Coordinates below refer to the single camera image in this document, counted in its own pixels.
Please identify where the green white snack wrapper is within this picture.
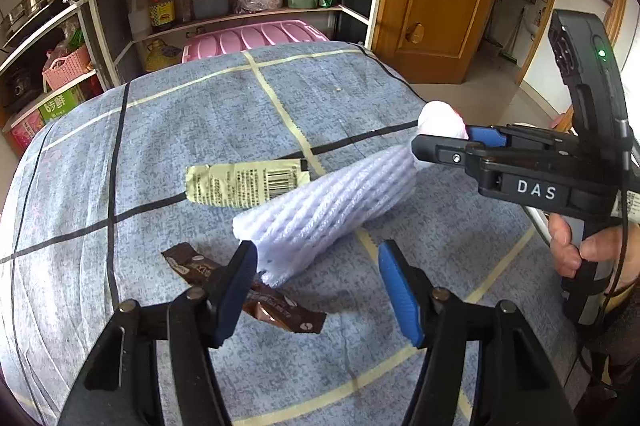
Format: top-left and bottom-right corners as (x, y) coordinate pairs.
(184, 158), (310, 209)

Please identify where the metal kitchen shelf rack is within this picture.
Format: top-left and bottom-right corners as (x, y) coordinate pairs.
(1, 0), (380, 117)

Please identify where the pink plastic storage box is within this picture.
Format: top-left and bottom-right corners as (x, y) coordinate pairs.
(181, 19), (328, 63)

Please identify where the red clear plastic wrapper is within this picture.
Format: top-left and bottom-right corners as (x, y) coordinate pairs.
(416, 100), (469, 140)

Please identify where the soy sauce bottle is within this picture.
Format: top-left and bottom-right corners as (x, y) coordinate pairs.
(149, 0), (176, 32)

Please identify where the brown chocolate wrapper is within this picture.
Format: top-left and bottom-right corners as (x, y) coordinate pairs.
(160, 241), (328, 335)

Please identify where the blue patterned table cloth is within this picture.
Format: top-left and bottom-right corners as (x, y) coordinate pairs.
(1, 42), (576, 425)

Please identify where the pink plastic basket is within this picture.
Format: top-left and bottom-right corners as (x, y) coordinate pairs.
(42, 44), (91, 91)

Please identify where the person's right hand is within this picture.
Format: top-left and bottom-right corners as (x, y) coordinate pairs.
(548, 213), (640, 289)

